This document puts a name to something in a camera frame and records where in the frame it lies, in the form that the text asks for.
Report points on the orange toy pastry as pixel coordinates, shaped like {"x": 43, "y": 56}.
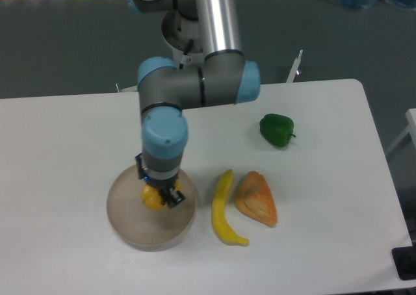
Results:
{"x": 255, "y": 200}

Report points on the green toy pepper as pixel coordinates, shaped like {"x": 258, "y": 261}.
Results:
{"x": 277, "y": 130}

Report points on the yellow toy pepper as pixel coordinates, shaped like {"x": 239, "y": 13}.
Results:
{"x": 151, "y": 198}

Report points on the yellow toy banana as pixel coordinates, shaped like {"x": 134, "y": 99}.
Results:
{"x": 220, "y": 224}

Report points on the beige round plate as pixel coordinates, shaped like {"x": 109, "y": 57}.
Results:
{"x": 145, "y": 229}

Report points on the black device at table edge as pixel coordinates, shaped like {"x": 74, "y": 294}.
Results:
{"x": 404, "y": 260}

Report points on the white furniture at right edge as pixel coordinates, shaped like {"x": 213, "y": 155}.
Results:
{"x": 404, "y": 138}

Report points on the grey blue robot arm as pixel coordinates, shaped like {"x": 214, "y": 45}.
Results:
{"x": 165, "y": 89}

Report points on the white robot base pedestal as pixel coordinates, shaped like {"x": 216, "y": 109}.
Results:
{"x": 182, "y": 37}

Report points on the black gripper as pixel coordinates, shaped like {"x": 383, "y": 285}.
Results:
{"x": 165, "y": 182}

